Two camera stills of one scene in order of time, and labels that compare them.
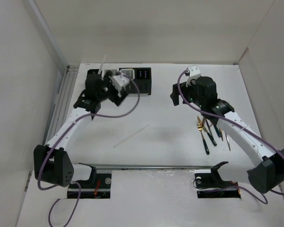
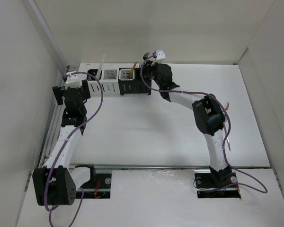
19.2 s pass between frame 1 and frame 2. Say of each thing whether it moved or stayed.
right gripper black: moved
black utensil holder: stayed
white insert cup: stayed
